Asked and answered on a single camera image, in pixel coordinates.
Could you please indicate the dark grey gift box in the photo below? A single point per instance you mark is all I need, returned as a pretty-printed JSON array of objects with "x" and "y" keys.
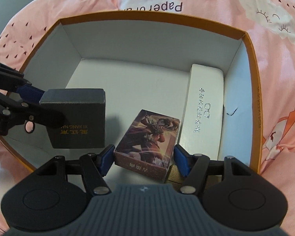
[{"x": 84, "y": 113}]

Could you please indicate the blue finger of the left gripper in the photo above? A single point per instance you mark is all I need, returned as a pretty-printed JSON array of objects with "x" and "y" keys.
[{"x": 30, "y": 94}]

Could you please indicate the pink printed bed quilt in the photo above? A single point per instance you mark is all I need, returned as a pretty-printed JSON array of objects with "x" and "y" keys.
[{"x": 271, "y": 26}]

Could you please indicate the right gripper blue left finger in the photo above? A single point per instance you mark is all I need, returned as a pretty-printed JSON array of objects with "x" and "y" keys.
[{"x": 106, "y": 159}]

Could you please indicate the gold textured box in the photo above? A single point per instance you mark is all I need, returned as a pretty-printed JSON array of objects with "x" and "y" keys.
[{"x": 173, "y": 175}]

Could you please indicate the illustrated card box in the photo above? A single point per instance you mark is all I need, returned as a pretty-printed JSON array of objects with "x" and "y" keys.
[{"x": 147, "y": 146}]

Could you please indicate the white glasses case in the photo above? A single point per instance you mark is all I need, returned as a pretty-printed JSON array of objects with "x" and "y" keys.
[{"x": 203, "y": 112}]

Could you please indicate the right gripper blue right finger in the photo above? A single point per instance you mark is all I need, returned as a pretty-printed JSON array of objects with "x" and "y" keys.
[{"x": 183, "y": 160}]

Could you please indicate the orange cardboard storage box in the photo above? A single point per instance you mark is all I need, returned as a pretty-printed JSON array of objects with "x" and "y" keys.
[{"x": 142, "y": 60}]

